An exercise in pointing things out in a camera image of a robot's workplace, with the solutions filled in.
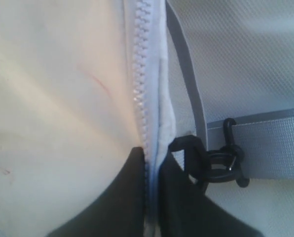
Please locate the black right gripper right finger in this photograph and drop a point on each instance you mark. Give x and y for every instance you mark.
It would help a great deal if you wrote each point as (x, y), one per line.
(184, 211)

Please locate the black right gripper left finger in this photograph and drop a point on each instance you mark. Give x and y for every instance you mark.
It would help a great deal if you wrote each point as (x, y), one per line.
(119, 211)

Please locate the white canvas duffel bag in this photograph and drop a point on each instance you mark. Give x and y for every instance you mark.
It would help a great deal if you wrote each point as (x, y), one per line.
(209, 83)

